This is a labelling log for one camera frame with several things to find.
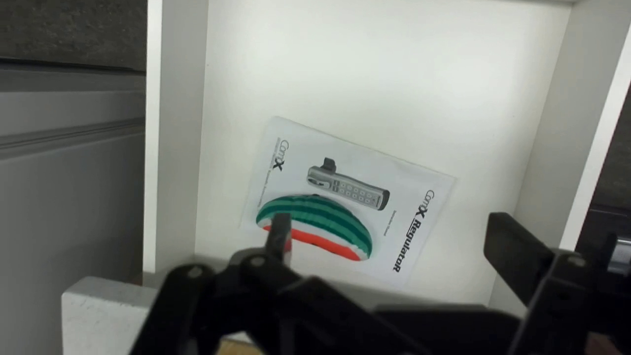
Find watermelon slice plush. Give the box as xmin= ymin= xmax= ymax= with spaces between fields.
xmin=254 ymin=194 xmax=374 ymax=263

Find white paper leaflet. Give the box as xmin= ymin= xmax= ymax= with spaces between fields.
xmin=238 ymin=117 xmax=459 ymax=289

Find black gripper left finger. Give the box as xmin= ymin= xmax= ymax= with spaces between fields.
xmin=129 ymin=214 xmax=421 ymax=355

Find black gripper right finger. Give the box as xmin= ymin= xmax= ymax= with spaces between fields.
xmin=482 ymin=212 xmax=631 ymax=355

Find white tall cabinet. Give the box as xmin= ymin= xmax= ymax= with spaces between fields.
xmin=0 ymin=62 xmax=147 ymax=355

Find white drawer with wooden front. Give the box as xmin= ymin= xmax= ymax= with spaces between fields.
xmin=141 ymin=0 xmax=631 ymax=304

